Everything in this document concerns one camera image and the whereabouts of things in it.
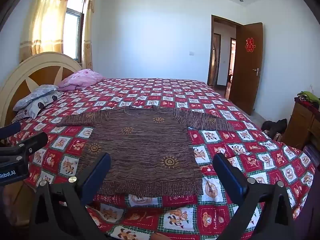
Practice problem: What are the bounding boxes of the window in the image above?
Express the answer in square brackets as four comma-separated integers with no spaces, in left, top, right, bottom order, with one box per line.
[61,0,87,64]

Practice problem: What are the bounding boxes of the striped pillow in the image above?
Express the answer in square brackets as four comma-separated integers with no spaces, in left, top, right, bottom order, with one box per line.
[11,109,28,124]

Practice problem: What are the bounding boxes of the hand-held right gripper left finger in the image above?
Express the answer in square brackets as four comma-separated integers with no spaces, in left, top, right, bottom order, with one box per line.
[30,152,112,240]

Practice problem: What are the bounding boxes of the red paper door decoration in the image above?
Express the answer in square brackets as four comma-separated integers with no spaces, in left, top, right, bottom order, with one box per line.
[245,38,256,53]

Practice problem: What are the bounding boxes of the wooden cabinet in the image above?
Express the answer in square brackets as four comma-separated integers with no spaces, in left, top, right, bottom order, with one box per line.
[284,97,320,152]

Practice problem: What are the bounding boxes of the hallway wooden door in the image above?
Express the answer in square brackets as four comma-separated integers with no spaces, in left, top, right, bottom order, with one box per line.
[211,34,222,86]

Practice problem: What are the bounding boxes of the pink pillow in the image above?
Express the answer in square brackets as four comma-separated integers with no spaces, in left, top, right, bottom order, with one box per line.
[57,69,105,92]

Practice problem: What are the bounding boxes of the wide yellow curtain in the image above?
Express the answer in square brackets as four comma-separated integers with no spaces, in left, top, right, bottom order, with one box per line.
[19,0,74,63]

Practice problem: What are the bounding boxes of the red checkered printed bedspread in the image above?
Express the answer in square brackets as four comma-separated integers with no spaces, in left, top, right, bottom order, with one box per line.
[11,77,316,240]

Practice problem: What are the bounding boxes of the brown wooden door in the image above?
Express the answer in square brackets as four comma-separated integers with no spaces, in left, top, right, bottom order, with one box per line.
[229,22,264,116]

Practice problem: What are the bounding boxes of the cream wooden bed headboard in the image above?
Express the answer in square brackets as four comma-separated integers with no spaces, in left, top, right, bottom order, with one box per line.
[0,52,83,128]

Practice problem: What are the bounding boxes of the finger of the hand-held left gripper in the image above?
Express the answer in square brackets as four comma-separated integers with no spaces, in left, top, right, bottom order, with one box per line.
[0,122,22,140]
[0,132,48,164]

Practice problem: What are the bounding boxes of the grey patterned pillow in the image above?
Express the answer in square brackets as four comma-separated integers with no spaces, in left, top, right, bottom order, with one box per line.
[13,84,63,119]

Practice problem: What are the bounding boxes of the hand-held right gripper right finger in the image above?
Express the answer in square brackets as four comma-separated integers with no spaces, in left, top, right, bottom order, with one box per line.
[212,152,300,240]

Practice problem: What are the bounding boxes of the brown knitted sweater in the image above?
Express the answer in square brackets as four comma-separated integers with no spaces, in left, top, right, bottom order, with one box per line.
[57,106,235,197]

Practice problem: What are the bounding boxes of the narrow yellow curtain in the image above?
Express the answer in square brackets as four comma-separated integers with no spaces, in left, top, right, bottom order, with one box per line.
[82,0,97,71]

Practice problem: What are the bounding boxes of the green cloth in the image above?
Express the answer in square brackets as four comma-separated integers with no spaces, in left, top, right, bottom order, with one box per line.
[297,91,320,104]

